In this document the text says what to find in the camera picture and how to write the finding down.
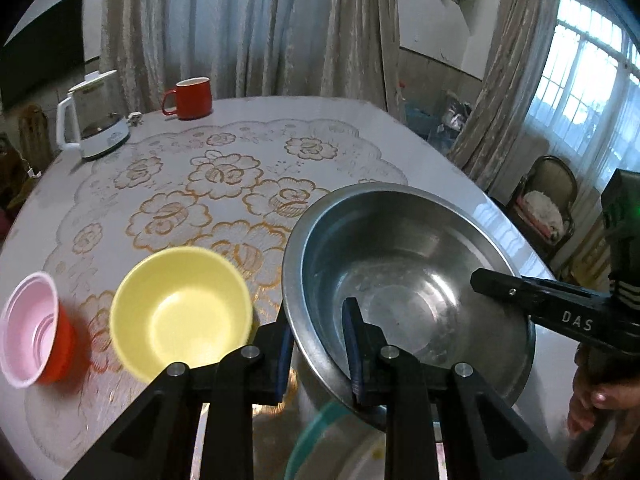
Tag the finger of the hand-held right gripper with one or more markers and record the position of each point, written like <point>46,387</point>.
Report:
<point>510,294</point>

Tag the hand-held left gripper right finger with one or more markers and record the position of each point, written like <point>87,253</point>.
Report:
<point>354,355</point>

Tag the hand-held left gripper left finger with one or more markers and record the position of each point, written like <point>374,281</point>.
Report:
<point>284,360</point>

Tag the turquoise round plate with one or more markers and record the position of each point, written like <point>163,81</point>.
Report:
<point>300,447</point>

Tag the stainless steel bowl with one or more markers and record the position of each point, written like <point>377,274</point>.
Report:
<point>400,270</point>

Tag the white plate red blue print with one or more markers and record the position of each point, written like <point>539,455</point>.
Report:
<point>352,457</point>

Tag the yellow plastic bowl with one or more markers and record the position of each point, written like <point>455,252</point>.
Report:
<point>175,310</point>

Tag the red plastic bowl pink inside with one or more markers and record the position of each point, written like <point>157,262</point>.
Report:
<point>30,330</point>

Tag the person's right hand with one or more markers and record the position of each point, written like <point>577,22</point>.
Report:
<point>585,407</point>

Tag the upholstered armchair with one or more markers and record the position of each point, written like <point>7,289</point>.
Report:
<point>542,205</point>

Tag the barred window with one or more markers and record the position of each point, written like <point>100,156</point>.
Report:
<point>585,85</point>

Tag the shiny plastic bag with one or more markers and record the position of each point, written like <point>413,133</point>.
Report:
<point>456,112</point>

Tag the gold floral lace table mat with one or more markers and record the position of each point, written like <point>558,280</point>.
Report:
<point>225,175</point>

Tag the blue plastic bin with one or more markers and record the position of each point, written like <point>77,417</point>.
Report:
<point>420,120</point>

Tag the person's patterned clothing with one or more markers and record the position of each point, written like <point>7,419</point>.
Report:
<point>622,460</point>

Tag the beige narrow curtain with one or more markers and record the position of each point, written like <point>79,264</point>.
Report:
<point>505,85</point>

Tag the red mug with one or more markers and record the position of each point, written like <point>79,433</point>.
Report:
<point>192,100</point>

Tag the white electric kettle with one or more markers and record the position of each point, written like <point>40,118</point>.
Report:
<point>100,130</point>

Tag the carved wooden chair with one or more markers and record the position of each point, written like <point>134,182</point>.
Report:
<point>35,135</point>

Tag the beige wide curtain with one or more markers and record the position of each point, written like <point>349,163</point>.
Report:
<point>240,25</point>

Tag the black flat television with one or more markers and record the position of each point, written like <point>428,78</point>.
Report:
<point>45,50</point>

